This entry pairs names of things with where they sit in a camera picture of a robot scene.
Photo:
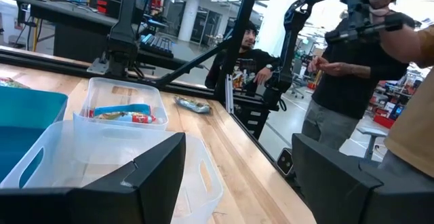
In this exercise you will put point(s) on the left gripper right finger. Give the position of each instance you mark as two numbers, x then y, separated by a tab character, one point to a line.
329	190

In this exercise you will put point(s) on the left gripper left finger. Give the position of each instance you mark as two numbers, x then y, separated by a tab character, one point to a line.
142	190

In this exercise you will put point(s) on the green silver granola bar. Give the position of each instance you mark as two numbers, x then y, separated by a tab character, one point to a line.
12	83

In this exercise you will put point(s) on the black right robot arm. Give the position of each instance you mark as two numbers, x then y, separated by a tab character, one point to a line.
120	47

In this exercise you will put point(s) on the clear plastic bin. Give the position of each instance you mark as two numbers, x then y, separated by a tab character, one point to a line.
122	91
84	149

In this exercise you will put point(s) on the red storage box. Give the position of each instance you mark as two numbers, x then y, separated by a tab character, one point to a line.
383	121

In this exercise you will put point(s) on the person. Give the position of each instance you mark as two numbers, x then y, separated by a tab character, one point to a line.
251	64
346	91
413	122

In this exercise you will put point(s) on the black drawer unit white labels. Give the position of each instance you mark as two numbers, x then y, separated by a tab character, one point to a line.
252	122

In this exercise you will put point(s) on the silver aluminium extrusion piece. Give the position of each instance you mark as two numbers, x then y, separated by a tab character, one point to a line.
230	95

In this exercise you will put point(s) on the blue plastic bin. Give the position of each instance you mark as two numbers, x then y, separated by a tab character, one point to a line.
27	108

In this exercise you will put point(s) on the RGB backlit keyboard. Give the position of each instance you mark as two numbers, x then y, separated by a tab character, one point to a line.
157	45

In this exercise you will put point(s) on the grey desk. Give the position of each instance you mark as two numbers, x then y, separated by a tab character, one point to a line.
78	40

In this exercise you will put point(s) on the small black silver camera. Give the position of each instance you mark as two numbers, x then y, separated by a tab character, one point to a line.
285	161

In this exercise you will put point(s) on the black aluminium frame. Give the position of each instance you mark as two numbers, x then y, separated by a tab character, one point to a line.
239	30

